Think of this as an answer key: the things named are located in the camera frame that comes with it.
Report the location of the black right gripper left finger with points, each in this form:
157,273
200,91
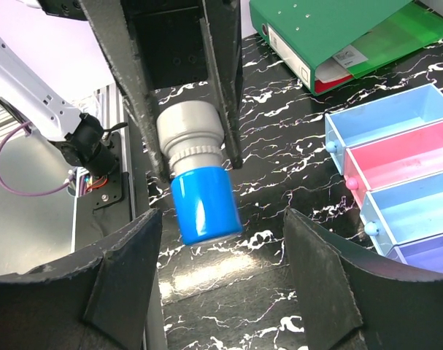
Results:
94,298

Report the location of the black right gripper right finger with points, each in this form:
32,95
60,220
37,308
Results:
352,298

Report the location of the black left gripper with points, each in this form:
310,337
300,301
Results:
178,42

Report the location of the purple drawer bin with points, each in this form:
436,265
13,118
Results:
425,253

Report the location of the blue and grey bottle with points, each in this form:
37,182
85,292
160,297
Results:
190,135

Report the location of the sky blue drawer bin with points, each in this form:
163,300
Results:
403,213

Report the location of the pink drawer bin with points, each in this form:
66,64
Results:
393,160

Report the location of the light blue drawer bin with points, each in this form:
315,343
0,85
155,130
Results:
381,118

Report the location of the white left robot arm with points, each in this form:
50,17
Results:
76,134

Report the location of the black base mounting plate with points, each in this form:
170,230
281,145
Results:
102,211

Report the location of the black marble pattern mat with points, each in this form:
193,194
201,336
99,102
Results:
238,293

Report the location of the green plastic folder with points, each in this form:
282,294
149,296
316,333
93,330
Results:
411,28

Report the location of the green ring binder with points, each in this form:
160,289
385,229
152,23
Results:
305,34

